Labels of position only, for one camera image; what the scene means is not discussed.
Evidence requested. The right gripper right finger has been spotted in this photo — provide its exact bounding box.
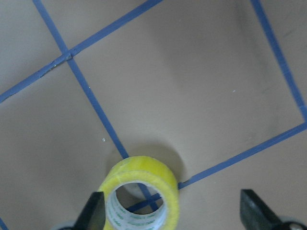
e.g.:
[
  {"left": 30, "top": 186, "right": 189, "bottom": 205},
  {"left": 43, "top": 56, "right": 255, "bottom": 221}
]
[{"left": 240, "top": 189, "right": 307, "bottom": 230}]

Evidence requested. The yellow tape roll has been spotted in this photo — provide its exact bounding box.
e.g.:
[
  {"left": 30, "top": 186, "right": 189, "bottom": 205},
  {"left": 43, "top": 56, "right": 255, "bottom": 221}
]
[{"left": 98, "top": 156, "right": 180, "bottom": 230}]

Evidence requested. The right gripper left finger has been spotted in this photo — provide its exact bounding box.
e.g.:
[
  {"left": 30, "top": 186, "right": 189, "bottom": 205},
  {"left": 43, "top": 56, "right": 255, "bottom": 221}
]
[{"left": 54, "top": 192, "right": 106, "bottom": 230}]

